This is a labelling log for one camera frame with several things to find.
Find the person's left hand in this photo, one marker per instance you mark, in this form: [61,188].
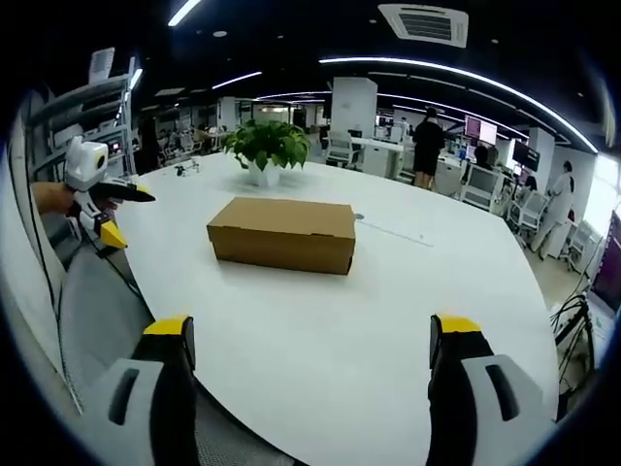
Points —
[54,198]

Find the small black drone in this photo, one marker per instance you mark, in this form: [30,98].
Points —
[190,167]

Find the ceiling air conditioner vent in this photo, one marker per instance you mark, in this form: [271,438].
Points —
[423,25]

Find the green potted plant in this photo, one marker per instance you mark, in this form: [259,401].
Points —
[268,143]

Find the grey mesh chair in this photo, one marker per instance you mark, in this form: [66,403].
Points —
[102,315]

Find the dark computer monitor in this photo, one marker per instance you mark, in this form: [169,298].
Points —
[527,155]

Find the white office chair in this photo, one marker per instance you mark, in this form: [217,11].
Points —
[339,147]
[485,187]
[528,209]

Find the white plant pot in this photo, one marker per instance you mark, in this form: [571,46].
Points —
[264,174]

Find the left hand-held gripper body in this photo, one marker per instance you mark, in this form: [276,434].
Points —
[86,167]

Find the brown cardboard shoe box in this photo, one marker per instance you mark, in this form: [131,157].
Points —
[283,234]

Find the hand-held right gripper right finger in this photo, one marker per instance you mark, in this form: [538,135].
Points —
[478,388]

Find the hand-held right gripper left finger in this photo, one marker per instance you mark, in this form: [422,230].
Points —
[145,388]

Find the grey metal shelf rack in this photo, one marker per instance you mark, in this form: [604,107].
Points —
[87,123]

